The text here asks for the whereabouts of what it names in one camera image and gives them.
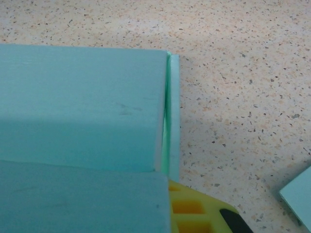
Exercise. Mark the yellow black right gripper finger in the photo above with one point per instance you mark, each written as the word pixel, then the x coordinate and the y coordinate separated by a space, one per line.
pixel 194 211

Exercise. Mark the light blue paper box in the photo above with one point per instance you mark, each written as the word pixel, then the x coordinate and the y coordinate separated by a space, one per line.
pixel 298 194
pixel 80 109

